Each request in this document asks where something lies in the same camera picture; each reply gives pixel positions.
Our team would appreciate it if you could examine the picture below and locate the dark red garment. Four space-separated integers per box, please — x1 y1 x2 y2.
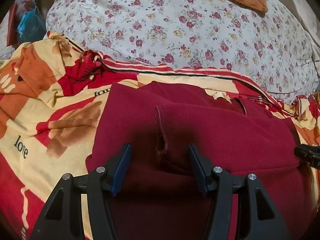
86 82 314 239

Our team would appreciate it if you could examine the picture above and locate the red orange patterned blanket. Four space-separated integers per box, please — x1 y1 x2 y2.
1 33 319 239

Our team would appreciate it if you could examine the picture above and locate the blue plastic bag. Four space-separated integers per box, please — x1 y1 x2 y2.
17 7 47 44

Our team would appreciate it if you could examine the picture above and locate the white floral quilt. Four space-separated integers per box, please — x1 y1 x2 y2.
46 0 319 102

